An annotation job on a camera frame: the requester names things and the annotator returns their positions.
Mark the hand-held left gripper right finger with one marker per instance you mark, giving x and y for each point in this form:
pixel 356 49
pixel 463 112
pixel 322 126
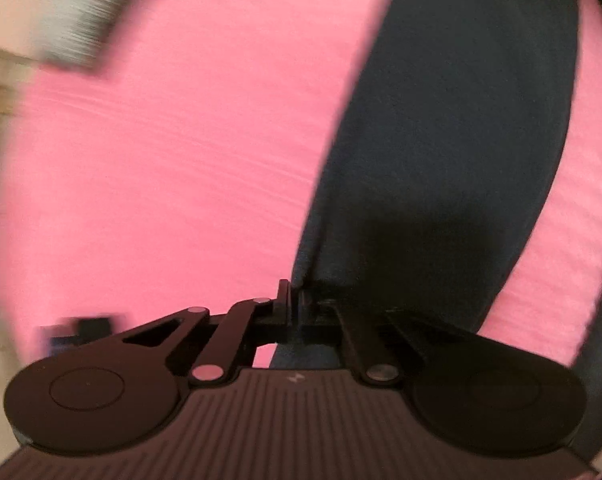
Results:
pixel 308 305

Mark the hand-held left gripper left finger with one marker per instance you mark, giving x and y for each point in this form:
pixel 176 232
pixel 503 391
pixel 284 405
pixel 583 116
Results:
pixel 283 305

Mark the dark blue fleece garment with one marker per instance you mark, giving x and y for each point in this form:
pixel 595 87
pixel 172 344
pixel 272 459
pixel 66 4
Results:
pixel 456 135

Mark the folded dark clothes stack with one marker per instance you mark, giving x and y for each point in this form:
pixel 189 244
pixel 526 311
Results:
pixel 83 332

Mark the pink ribbed blanket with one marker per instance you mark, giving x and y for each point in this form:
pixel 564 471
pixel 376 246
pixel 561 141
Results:
pixel 181 160

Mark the grey woven pillow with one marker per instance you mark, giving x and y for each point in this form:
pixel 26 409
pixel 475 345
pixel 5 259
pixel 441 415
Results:
pixel 81 20

